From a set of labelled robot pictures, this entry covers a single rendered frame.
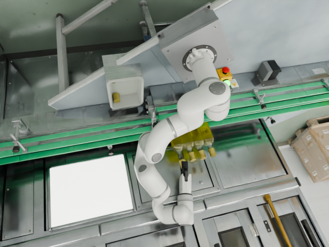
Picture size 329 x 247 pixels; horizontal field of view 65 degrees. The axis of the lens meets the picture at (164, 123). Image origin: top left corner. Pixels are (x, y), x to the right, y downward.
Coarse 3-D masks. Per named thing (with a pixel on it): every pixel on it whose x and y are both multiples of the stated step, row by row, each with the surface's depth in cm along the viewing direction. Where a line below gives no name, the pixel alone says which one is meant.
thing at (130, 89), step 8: (112, 80) 115; (120, 80) 116; (128, 80) 128; (136, 80) 130; (112, 88) 130; (120, 88) 132; (128, 88) 134; (136, 88) 135; (112, 96) 135; (120, 96) 137; (128, 96) 137; (136, 96) 138; (112, 104) 132; (120, 104) 134; (128, 104) 135; (136, 104) 135
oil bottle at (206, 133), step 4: (204, 124) 143; (208, 124) 144; (200, 128) 142; (204, 128) 142; (208, 128) 142; (204, 132) 141; (208, 132) 141; (204, 136) 140; (208, 136) 140; (212, 136) 140; (204, 140) 139; (208, 140) 139; (212, 140) 139; (204, 144) 141; (208, 144) 139
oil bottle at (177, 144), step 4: (180, 136) 138; (172, 140) 137; (176, 140) 137; (180, 140) 137; (172, 144) 137; (176, 144) 136; (180, 144) 136; (172, 148) 139; (176, 148) 135; (180, 148) 136
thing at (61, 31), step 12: (108, 0) 151; (216, 0) 114; (96, 12) 155; (60, 24) 165; (72, 24) 159; (60, 36) 159; (156, 36) 123; (60, 48) 154; (60, 60) 150; (60, 72) 145; (60, 84) 141; (72, 84) 137
